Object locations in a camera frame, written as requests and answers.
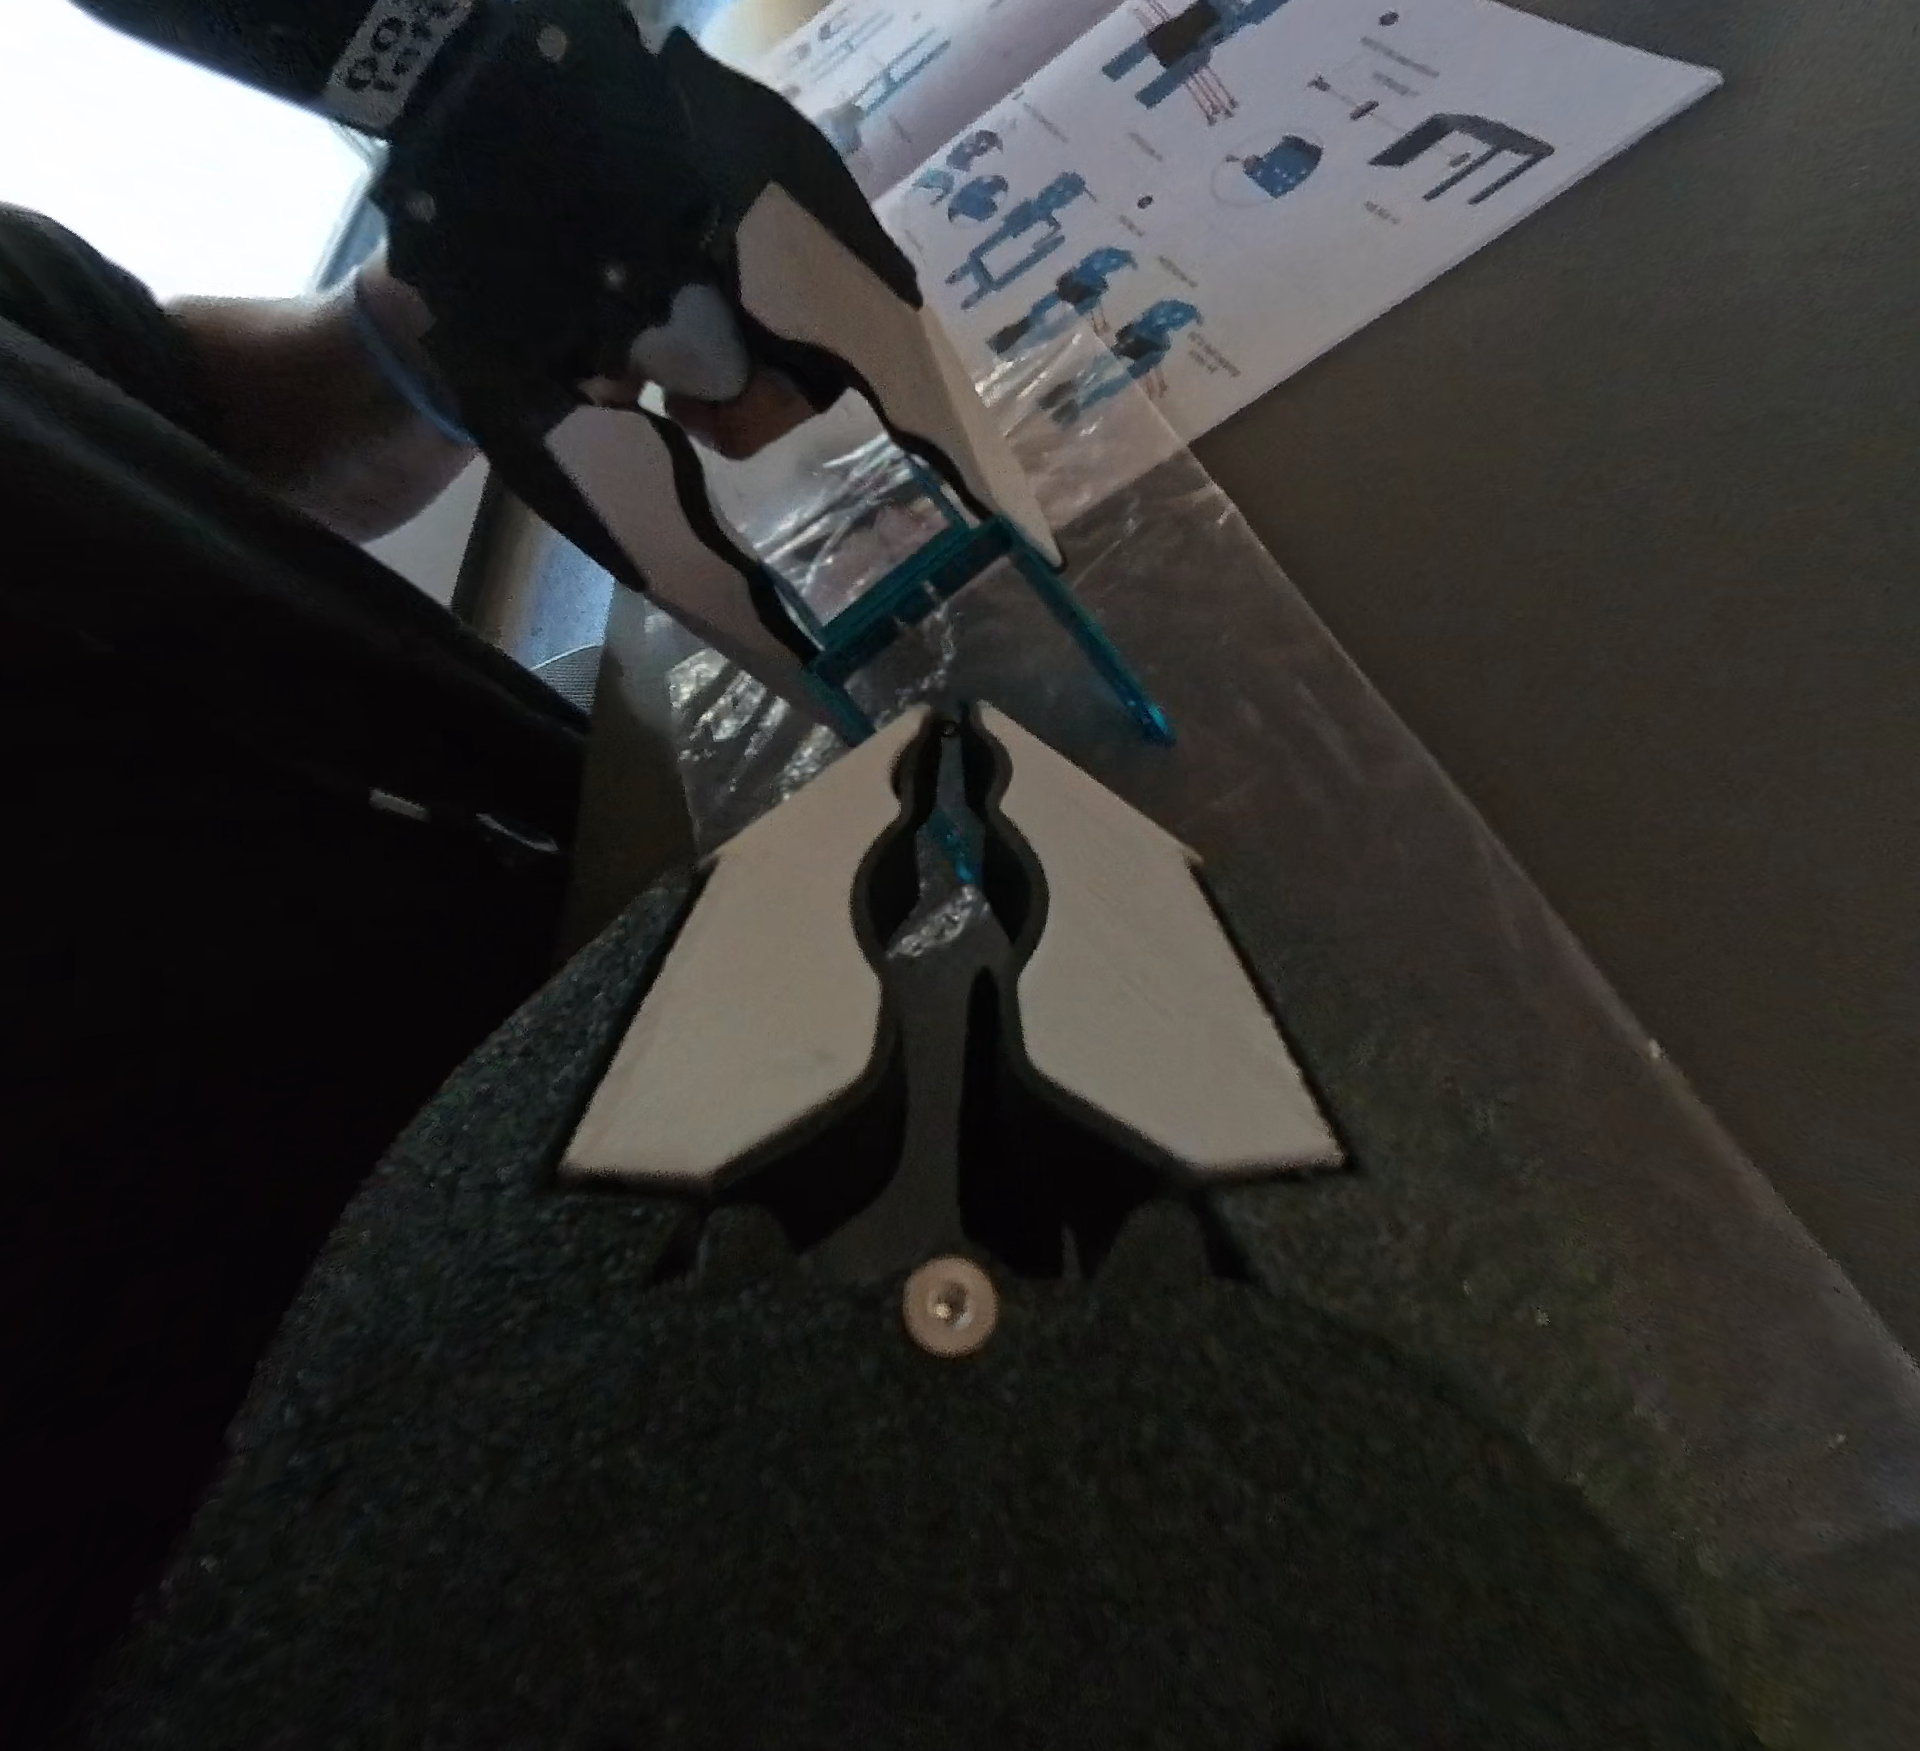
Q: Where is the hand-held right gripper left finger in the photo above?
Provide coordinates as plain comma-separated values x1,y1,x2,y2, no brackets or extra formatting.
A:
555,704,950,1193

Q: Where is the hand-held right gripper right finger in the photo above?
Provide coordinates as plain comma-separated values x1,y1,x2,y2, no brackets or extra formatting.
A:
967,700,1349,1180

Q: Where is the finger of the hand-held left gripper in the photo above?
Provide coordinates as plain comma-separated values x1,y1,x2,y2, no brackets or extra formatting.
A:
547,404,826,710
740,188,1072,572

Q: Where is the blue metal servo bracket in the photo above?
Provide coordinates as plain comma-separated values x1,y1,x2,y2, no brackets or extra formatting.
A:
758,451,1179,927

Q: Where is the person's left forearm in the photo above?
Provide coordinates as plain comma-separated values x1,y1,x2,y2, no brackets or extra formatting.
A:
156,282,503,545

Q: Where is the grey desk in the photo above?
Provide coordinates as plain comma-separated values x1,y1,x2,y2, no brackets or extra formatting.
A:
450,0,1920,1751

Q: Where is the person's left hand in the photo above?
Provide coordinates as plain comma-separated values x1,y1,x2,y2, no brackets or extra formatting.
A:
660,359,842,462

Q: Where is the blue wristband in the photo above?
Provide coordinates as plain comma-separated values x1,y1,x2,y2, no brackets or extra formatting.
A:
351,282,476,450

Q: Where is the clear plastic bag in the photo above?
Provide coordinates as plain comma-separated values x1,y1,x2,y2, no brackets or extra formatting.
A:
660,386,1920,1484

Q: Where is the open instruction manual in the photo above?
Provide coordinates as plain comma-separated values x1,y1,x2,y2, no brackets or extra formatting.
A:
706,0,1728,450

